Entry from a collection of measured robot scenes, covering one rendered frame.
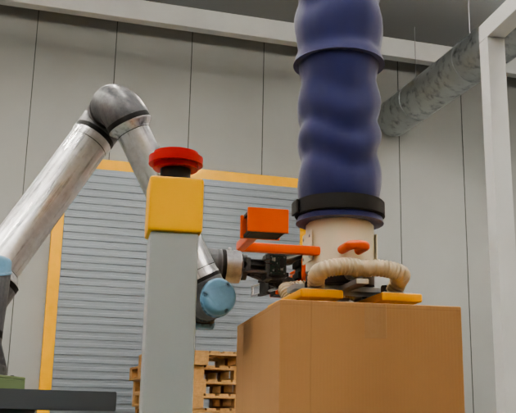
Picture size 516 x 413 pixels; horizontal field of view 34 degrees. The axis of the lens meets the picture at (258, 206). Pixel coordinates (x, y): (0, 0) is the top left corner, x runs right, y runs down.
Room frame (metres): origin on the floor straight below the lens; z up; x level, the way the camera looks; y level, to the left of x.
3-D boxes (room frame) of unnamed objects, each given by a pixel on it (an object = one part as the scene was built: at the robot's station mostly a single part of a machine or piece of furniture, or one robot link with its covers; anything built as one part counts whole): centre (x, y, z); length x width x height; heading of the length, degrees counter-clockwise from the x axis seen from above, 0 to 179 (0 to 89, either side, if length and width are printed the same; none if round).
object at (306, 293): (2.04, -0.11, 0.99); 0.34 x 0.10 x 0.05; 12
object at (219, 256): (2.24, 0.15, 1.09); 0.12 x 0.09 x 0.10; 102
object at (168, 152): (1.04, 0.11, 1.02); 0.07 x 0.07 x 0.04
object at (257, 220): (1.71, -0.01, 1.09); 0.09 x 0.08 x 0.05; 102
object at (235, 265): (2.26, 0.06, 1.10); 0.09 x 0.05 x 0.10; 12
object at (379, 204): (2.06, -0.20, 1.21); 0.23 x 0.23 x 0.04
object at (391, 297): (2.08, -0.30, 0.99); 0.34 x 0.10 x 0.05; 12
